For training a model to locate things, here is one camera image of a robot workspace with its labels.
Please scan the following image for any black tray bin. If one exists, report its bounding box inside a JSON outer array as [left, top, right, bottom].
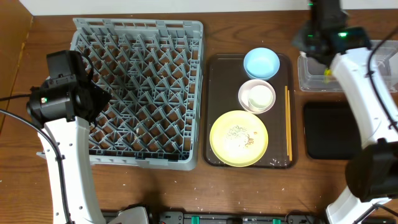
[[303, 101, 362, 160]]

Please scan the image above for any right wooden chopstick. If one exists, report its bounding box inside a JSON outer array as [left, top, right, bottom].
[[287, 90, 293, 161]]

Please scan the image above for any dark brown serving tray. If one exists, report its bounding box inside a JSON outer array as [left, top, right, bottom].
[[203, 54, 297, 169]]

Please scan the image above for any white cup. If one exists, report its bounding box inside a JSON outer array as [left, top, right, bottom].
[[248, 85, 274, 111]]

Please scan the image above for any clear plastic bin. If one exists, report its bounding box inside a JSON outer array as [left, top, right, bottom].
[[298, 40, 397, 93]]

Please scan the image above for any yellow plate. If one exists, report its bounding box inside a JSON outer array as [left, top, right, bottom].
[[209, 110, 269, 167]]

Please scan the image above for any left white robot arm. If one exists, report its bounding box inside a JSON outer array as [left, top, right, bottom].
[[26, 50, 111, 223]]

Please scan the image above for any light blue bowl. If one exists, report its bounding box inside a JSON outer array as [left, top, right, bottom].
[[243, 47, 280, 80]]

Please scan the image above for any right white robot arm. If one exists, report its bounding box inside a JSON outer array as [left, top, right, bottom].
[[292, 0, 397, 224]]

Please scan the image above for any grey dishwasher rack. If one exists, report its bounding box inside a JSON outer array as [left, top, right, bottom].
[[70, 18, 205, 170]]

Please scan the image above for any yellow green snack wrapper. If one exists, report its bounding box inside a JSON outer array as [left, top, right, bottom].
[[323, 68, 333, 84]]

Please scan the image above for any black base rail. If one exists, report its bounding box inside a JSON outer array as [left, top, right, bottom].
[[101, 203, 324, 224]]

